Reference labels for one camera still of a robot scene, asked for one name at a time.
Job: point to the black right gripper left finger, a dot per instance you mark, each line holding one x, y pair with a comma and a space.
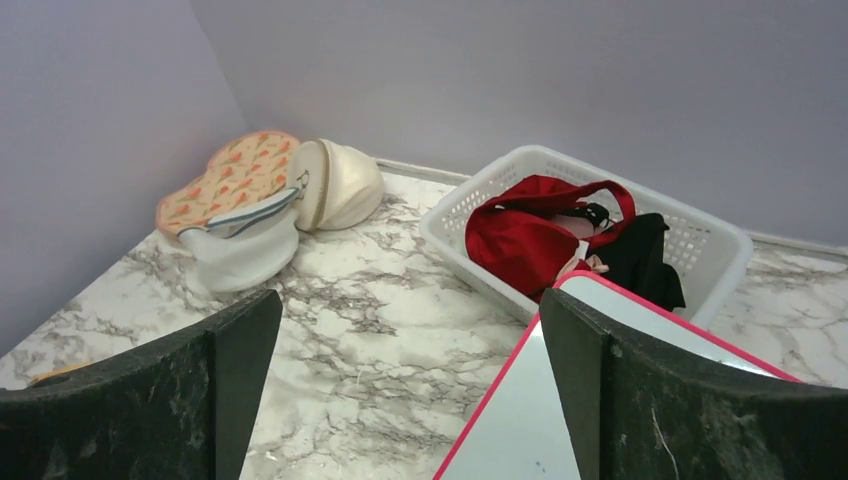
182, 406

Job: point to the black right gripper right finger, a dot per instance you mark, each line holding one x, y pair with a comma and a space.
637, 407

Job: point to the red bra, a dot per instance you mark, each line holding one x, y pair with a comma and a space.
513, 236

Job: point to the orange floral laundry bag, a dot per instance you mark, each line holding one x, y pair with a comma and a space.
245, 171

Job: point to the pink framed whiteboard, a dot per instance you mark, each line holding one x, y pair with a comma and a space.
518, 429

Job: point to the orange small booklet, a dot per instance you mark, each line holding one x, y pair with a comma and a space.
47, 375

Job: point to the black garment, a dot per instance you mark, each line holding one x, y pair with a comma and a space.
635, 261

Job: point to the white plastic basket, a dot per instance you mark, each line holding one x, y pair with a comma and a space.
710, 255

